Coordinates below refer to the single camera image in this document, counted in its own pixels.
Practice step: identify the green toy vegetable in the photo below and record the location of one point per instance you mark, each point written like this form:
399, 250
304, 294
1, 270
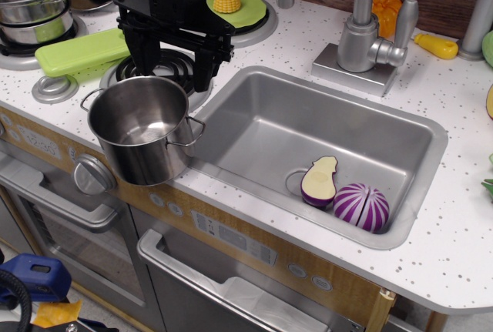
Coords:
487, 48

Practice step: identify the grey toy sink basin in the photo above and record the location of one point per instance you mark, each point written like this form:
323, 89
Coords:
265, 129

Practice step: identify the silver oven knob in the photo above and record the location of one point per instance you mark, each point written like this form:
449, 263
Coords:
91, 176

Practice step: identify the green plastic cutting board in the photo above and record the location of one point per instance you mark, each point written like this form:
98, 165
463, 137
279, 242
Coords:
81, 53

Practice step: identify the stacked steel pots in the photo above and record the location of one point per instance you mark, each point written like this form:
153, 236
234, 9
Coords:
33, 22

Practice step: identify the grey stove knob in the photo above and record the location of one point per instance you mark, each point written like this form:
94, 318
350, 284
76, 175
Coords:
52, 90

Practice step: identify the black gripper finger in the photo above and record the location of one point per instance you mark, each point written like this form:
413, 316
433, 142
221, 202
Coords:
144, 50
208, 58

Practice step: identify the green round plate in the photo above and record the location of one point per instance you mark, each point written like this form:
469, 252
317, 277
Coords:
250, 13

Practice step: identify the yellow toy knife handle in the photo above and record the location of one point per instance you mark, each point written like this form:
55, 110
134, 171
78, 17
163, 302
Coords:
441, 48

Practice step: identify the grey oven door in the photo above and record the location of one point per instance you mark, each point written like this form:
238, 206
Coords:
94, 237

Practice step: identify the purple striped toy onion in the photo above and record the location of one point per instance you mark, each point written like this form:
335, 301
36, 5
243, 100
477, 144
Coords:
362, 206

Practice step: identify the blue clamp device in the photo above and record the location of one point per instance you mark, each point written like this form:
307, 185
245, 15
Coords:
46, 279

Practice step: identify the black coil burner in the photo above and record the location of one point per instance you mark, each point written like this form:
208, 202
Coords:
173, 65

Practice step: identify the silver toy faucet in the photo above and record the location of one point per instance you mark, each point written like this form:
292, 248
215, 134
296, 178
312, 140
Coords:
362, 59

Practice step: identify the grey vertical post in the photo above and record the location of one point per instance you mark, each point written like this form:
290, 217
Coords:
470, 47

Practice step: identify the orange toy bell pepper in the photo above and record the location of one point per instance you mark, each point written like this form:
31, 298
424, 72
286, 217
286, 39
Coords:
386, 12

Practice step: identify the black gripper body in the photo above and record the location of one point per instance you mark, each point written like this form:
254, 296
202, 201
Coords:
187, 24

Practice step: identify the steel pot with handles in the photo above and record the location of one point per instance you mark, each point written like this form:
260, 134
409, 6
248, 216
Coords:
144, 129

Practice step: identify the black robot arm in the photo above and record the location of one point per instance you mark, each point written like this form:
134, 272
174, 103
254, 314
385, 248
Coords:
187, 24

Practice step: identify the purple toy eggplant half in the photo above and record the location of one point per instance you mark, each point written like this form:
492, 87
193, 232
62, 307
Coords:
317, 185

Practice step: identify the grey dishwasher door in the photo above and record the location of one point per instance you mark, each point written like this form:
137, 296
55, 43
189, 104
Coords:
200, 289

